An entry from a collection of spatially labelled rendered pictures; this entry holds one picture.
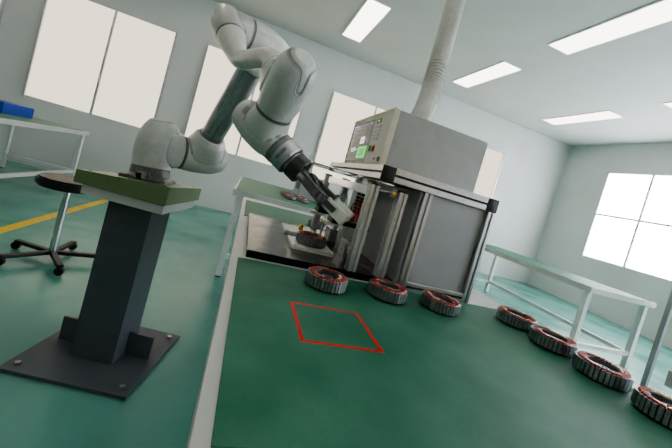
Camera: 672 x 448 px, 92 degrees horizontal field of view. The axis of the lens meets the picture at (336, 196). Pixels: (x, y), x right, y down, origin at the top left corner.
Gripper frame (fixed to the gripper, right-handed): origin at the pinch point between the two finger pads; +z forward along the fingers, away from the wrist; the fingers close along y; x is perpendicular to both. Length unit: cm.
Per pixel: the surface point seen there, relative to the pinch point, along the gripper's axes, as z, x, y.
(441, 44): -52, 129, -180
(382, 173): -2.1, 15.5, -14.0
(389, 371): 24.3, -8.8, 30.4
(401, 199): 7.6, 14.2, -19.2
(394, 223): 11.5, 7.3, -19.3
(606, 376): 66, 18, 4
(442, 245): 28.1, 13.3, -26.8
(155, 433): 7, -104, -19
